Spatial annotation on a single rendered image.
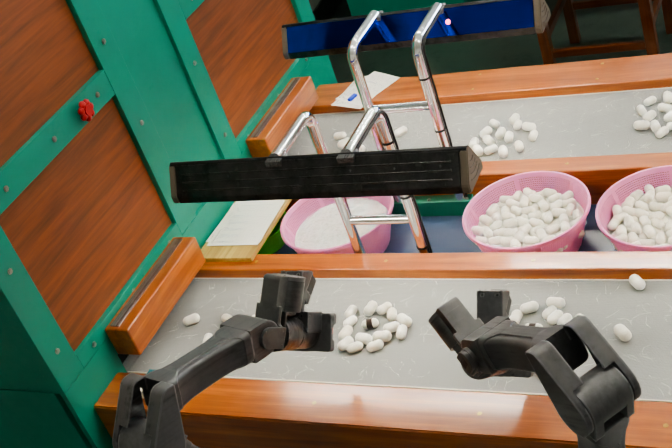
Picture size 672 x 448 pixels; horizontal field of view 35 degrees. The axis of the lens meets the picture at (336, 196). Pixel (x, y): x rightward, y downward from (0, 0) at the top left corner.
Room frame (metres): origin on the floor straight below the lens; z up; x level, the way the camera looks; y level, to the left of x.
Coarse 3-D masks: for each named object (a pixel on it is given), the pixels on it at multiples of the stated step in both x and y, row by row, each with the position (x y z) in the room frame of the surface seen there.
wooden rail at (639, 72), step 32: (576, 64) 2.33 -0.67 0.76; (608, 64) 2.28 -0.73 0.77; (640, 64) 2.22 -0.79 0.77; (320, 96) 2.66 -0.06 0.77; (384, 96) 2.53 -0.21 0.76; (416, 96) 2.47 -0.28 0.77; (448, 96) 2.41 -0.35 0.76; (480, 96) 2.37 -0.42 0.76; (512, 96) 2.32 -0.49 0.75; (544, 96) 2.28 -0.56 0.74
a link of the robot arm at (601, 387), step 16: (592, 368) 1.01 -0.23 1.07; (608, 368) 1.00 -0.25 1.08; (592, 384) 0.98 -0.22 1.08; (608, 384) 0.98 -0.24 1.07; (624, 384) 0.98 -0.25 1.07; (592, 400) 0.96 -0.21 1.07; (608, 400) 0.96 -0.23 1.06; (624, 400) 0.97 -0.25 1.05; (592, 416) 0.95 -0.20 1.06; (608, 416) 0.96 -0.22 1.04; (624, 416) 0.98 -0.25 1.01; (592, 432) 0.96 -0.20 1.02; (608, 432) 0.97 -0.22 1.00; (624, 432) 0.99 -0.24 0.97
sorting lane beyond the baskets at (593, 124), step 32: (576, 96) 2.23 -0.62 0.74; (608, 96) 2.18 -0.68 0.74; (640, 96) 2.13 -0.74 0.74; (320, 128) 2.54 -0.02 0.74; (352, 128) 2.47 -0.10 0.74; (416, 128) 2.36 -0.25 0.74; (448, 128) 2.30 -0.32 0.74; (480, 128) 2.25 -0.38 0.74; (512, 128) 2.19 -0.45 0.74; (544, 128) 2.14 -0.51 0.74; (576, 128) 2.09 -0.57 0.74; (608, 128) 2.05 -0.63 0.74
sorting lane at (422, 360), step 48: (192, 288) 2.03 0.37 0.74; (240, 288) 1.96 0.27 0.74; (336, 288) 1.84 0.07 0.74; (384, 288) 1.78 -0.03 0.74; (432, 288) 1.72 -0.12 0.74; (480, 288) 1.67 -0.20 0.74; (528, 288) 1.62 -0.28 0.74; (576, 288) 1.57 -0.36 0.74; (624, 288) 1.52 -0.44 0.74; (192, 336) 1.85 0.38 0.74; (336, 336) 1.68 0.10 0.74; (432, 336) 1.58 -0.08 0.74; (384, 384) 1.50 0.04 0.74; (432, 384) 1.46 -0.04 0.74; (480, 384) 1.42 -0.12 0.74; (528, 384) 1.37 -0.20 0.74
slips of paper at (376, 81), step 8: (376, 72) 2.68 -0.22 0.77; (368, 80) 2.65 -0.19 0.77; (376, 80) 2.63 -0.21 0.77; (384, 80) 2.61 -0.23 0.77; (392, 80) 2.60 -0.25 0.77; (352, 88) 2.64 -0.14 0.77; (368, 88) 2.60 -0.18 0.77; (376, 88) 2.59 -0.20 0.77; (384, 88) 2.57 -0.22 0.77; (344, 96) 2.61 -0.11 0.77; (352, 96) 2.57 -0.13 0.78; (336, 104) 2.58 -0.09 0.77; (344, 104) 2.57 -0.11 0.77; (352, 104) 2.55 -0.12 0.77; (360, 104) 2.53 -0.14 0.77
